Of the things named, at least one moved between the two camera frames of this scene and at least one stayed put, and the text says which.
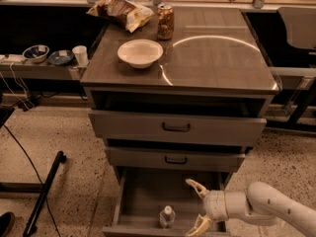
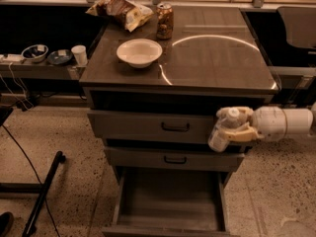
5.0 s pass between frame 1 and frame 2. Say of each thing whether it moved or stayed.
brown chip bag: stayed
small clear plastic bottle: moved
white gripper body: moved
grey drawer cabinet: stayed
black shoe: stayed
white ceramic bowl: stayed
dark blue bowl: stayed
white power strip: stayed
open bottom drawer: stayed
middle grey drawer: stayed
